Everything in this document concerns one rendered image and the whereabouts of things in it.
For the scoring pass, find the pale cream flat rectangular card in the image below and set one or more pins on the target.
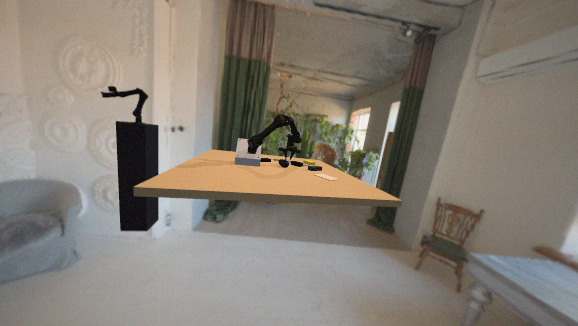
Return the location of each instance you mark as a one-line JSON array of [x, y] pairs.
[[326, 177]]

